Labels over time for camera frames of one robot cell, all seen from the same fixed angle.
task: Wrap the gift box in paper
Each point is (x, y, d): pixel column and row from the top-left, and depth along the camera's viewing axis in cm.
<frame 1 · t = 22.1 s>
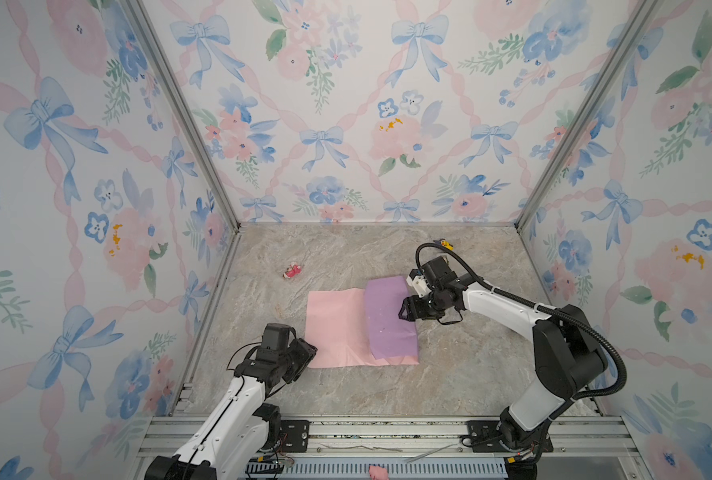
left hand: (314, 351, 85), fingers open
right hand: (407, 313, 90), fingers open
pink purple wrapping paper: (361, 326, 92), point 3 cm above the table
red pink toy figure: (294, 270, 105), point 3 cm above the table

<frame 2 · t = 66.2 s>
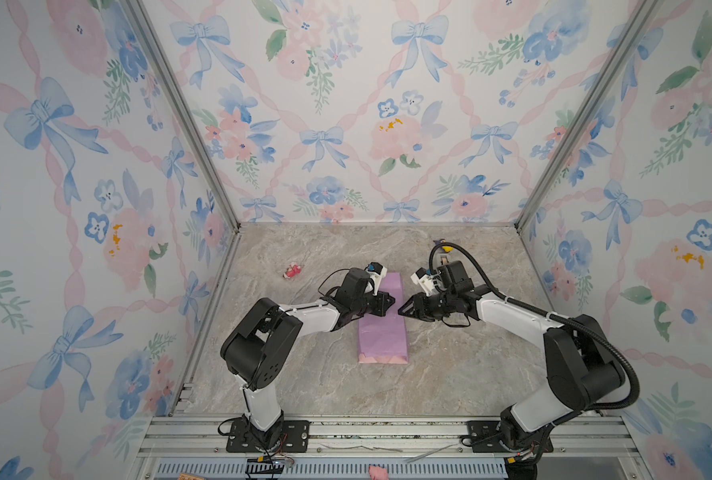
left hand: (396, 299, 90), fingers closed
right hand: (402, 311, 87), fingers open
pink purple wrapping paper: (383, 339, 85), point 7 cm above the table
the other named things where they were.

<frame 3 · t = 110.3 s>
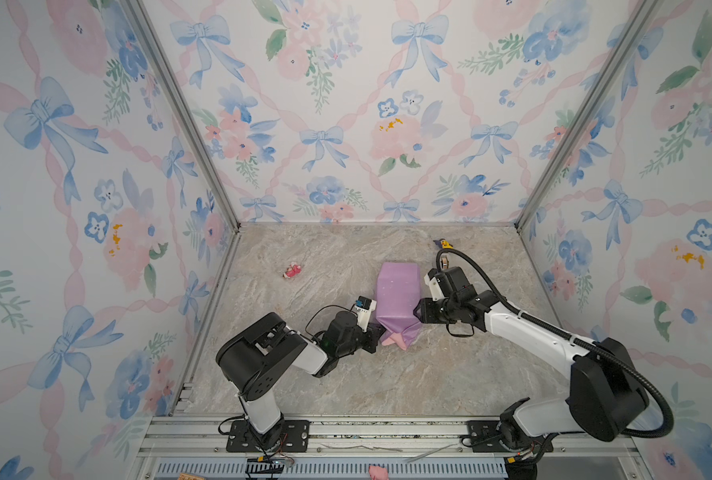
left hand: (388, 328, 88), fingers closed
right hand: (417, 310, 87), fingers open
pink purple wrapping paper: (398, 288, 94), point 8 cm above the table
the other named things where they were.

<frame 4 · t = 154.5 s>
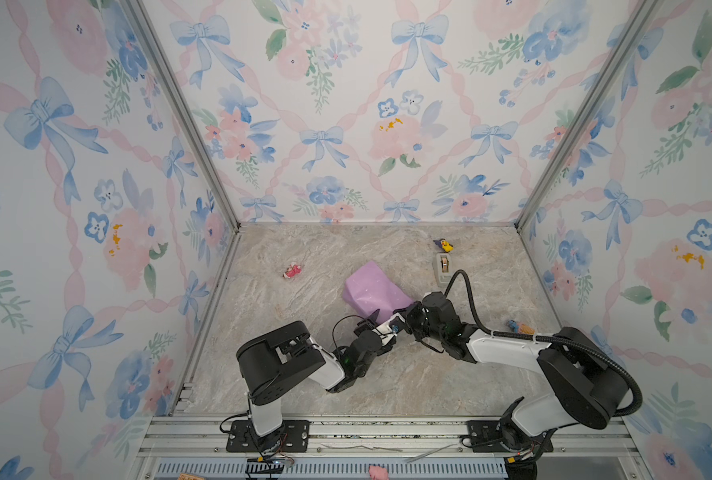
left hand: (384, 317, 88), fingers open
right hand: (389, 310, 87), fingers closed
pink purple wrapping paper: (370, 288, 94), point 8 cm above the table
clear tape roll: (444, 265, 105), point 4 cm above the table
the other named things where they were.

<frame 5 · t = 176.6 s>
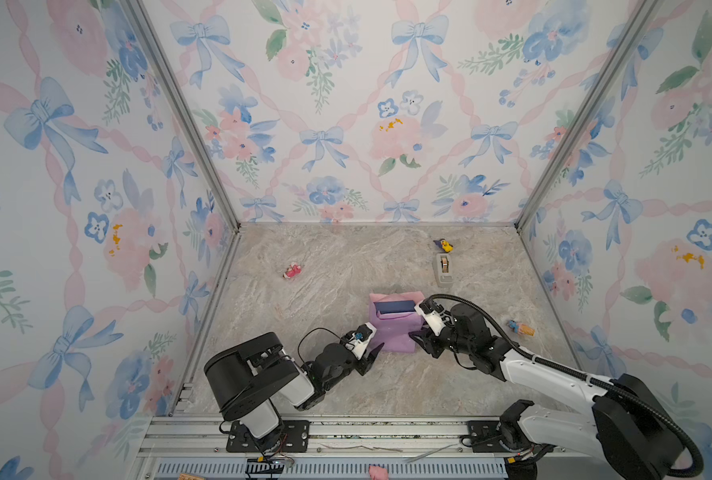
left hand: (377, 336, 84), fingers open
right hand: (414, 327, 85), fingers open
pink purple wrapping paper: (393, 332, 83), point 11 cm above the table
the other named things where they were.

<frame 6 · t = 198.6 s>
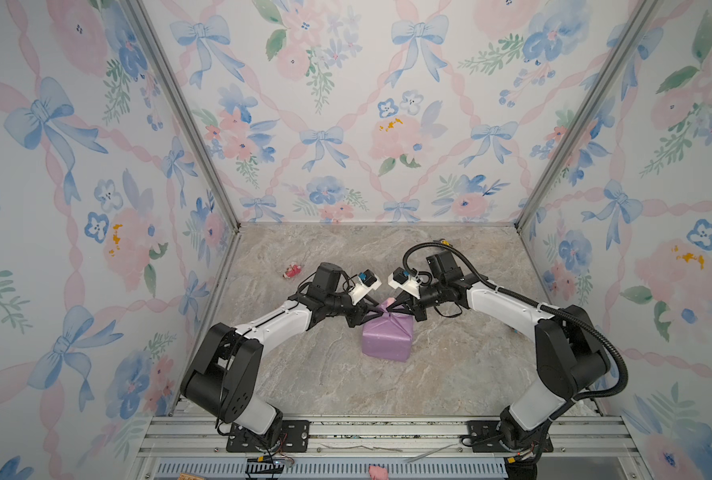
left hand: (379, 307, 83), fingers open
right hand: (389, 305, 84), fingers closed
